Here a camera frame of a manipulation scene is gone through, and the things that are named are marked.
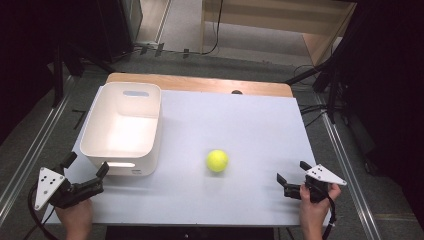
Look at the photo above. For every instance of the wooden table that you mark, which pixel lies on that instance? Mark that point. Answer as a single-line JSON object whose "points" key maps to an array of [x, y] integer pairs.
{"points": [[200, 82]]}

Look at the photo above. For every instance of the light wooden shelf unit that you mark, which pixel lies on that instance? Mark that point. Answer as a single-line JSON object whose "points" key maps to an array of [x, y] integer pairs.
{"points": [[280, 23]]}

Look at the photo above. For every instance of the white table board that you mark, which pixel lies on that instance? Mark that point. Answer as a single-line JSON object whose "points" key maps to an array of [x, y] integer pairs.
{"points": [[240, 133]]}

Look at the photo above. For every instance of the black metal stand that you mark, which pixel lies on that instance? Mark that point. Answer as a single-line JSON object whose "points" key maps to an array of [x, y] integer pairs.
{"points": [[58, 76]]}

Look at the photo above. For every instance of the black tripod stand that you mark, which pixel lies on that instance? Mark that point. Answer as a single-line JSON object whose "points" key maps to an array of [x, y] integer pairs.
{"points": [[328, 76]]}

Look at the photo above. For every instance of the small black knob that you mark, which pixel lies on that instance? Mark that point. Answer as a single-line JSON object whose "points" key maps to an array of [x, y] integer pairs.
{"points": [[236, 92]]}

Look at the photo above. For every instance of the person's left hand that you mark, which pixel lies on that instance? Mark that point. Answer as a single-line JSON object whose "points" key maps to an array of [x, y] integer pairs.
{"points": [[76, 216]]}

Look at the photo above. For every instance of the white plastic storage bin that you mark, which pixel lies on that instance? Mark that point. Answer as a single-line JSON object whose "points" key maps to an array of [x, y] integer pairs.
{"points": [[125, 128]]}

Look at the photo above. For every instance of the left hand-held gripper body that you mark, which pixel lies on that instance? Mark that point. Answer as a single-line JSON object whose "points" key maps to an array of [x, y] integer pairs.
{"points": [[50, 188]]}

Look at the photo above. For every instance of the person's right hand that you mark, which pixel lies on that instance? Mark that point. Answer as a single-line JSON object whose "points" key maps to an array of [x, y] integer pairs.
{"points": [[315, 208]]}

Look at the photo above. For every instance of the yellow tennis ball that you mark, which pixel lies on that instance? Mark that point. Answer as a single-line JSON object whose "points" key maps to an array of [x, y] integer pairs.
{"points": [[217, 160]]}

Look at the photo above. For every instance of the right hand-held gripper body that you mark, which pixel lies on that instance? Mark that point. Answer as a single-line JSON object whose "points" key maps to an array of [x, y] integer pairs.
{"points": [[320, 181]]}

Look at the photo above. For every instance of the metal floor rail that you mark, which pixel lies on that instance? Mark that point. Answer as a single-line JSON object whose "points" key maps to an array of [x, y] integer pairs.
{"points": [[346, 166], [36, 143]]}

